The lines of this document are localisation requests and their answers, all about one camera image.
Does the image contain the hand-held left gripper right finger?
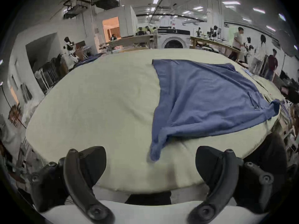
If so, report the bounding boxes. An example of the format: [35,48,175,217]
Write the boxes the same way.
[187,146,275,224]

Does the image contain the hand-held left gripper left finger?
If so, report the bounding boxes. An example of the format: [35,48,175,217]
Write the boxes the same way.
[28,146,115,224]

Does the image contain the person's legs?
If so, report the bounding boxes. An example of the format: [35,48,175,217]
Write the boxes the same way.
[125,132,288,206]

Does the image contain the blue shirt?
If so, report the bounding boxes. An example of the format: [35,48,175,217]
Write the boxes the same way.
[147,59,281,162]

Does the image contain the white humanoid robot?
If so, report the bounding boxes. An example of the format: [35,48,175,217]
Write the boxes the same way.
[63,37,80,70]

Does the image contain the long wooden table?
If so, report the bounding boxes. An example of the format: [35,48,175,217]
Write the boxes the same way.
[190,35,241,58]

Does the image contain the white washing machine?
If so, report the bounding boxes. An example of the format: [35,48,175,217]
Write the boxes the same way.
[157,28,191,49]

